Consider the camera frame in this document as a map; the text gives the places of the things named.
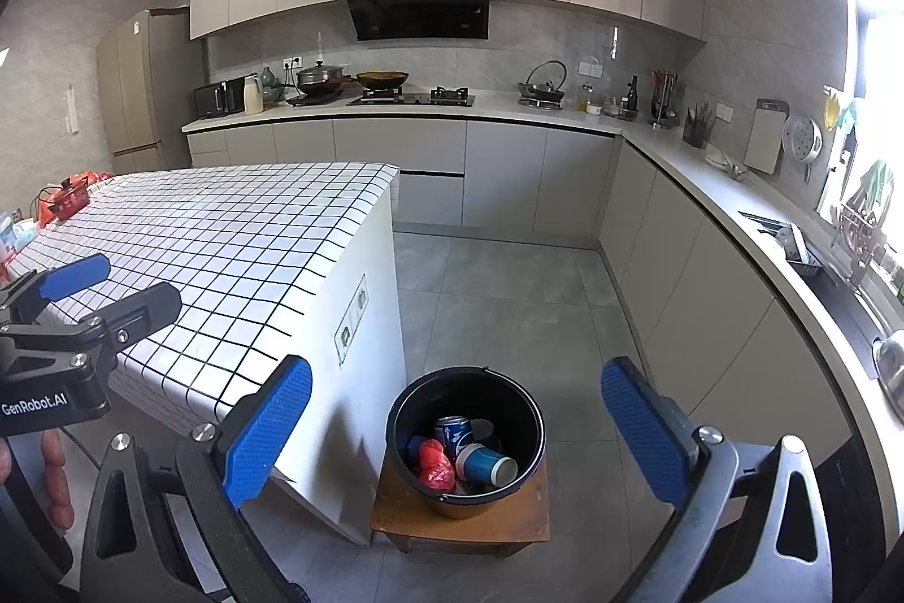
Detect blue red soda can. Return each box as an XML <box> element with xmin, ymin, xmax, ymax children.
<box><xmin>433</xmin><ymin>415</ymin><xmax>474</xmax><ymax>455</ymax></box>

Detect black bucket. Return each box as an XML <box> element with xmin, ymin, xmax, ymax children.
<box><xmin>385</xmin><ymin>366</ymin><xmax>548</xmax><ymax>520</ymax></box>

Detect kitchen sink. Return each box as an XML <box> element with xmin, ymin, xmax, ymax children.
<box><xmin>738</xmin><ymin>211</ymin><xmax>904</xmax><ymax>378</ymax></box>

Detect utensil holder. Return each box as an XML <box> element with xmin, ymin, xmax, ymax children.
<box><xmin>650</xmin><ymin>68</ymin><xmax>680</xmax><ymax>129</ymax></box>

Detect person's left hand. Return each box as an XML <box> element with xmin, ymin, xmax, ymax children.
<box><xmin>0</xmin><ymin>430</ymin><xmax>76</xmax><ymax>531</ymax></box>

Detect island socket panel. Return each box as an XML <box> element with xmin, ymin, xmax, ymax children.
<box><xmin>333</xmin><ymin>274</ymin><xmax>370</xmax><ymax>367</ymax></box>

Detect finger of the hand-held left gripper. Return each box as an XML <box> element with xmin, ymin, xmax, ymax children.
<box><xmin>0</xmin><ymin>253</ymin><xmax>112</xmax><ymax>328</ymax></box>
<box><xmin>0</xmin><ymin>281</ymin><xmax>183</xmax><ymax>375</ymax></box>

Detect red plastic bag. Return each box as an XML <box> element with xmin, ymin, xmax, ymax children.
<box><xmin>416</xmin><ymin>438</ymin><xmax>457</xmax><ymax>491</ymax></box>

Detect beige refrigerator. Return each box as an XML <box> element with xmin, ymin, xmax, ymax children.
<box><xmin>95</xmin><ymin>8</ymin><xmax>206</xmax><ymax>176</ymax></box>

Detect black knife holder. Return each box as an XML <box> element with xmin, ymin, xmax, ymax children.
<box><xmin>681</xmin><ymin>101</ymin><xmax>716</xmax><ymax>150</ymax></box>

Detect blue paper cup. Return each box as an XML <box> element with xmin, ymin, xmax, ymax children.
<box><xmin>455</xmin><ymin>442</ymin><xmax>519</xmax><ymax>485</ymax></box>

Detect black microwave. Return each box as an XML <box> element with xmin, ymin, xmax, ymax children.
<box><xmin>193</xmin><ymin>79</ymin><xmax>247</xmax><ymax>119</ymax></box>

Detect yellow green hanging cloth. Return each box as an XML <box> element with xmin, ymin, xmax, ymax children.
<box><xmin>820</xmin><ymin>86</ymin><xmax>864</xmax><ymax>134</ymax></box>

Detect black wok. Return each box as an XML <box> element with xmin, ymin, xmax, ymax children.
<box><xmin>355</xmin><ymin>70</ymin><xmax>411</xmax><ymax>90</ymax></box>

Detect dark kettle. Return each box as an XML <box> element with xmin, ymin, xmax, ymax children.
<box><xmin>518</xmin><ymin>59</ymin><xmax>567</xmax><ymax>108</ymax></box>

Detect white cutting board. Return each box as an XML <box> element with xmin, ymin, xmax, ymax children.
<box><xmin>743</xmin><ymin>98</ymin><xmax>790</xmax><ymax>175</ymax></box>

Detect grey base cabinets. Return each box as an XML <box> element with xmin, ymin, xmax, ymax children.
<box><xmin>181</xmin><ymin>89</ymin><xmax>904</xmax><ymax>505</ymax></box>

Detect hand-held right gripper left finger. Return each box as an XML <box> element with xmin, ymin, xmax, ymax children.
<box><xmin>79</xmin><ymin>354</ymin><xmax>314</xmax><ymax>603</ymax></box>

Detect black gas stove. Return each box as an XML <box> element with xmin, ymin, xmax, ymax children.
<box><xmin>346</xmin><ymin>86</ymin><xmax>476</xmax><ymax>107</ymax></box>

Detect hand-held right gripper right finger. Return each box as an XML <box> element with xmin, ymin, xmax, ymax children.
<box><xmin>600</xmin><ymin>355</ymin><xmax>835</xmax><ymax>603</ymax></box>

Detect dark pot with lid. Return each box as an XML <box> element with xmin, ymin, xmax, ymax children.
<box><xmin>295</xmin><ymin>59</ymin><xmax>358</xmax><ymax>97</ymax></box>

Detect black range hood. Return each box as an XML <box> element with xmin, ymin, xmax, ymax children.
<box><xmin>337</xmin><ymin>0</ymin><xmax>493</xmax><ymax>42</ymax></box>

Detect white grid tablecloth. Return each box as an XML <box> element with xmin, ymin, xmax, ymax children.
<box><xmin>0</xmin><ymin>161</ymin><xmax>401</xmax><ymax>491</ymax></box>

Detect white round strainer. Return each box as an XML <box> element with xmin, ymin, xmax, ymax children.
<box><xmin>783</xmin><ymin>112</ymin><xmax>825</xmax><ymax>184</ymax></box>

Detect wooden stool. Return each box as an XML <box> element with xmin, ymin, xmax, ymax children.
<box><xmin>369</xmin><ymin>454</ymin><xmax>552</xmax><ymax>558</ymax></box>

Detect wire dish rack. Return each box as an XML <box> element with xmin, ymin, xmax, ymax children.
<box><xmin>829</xmin><ymin>200</ymin><xmax>904</xmax><ymax>286</ymax></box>

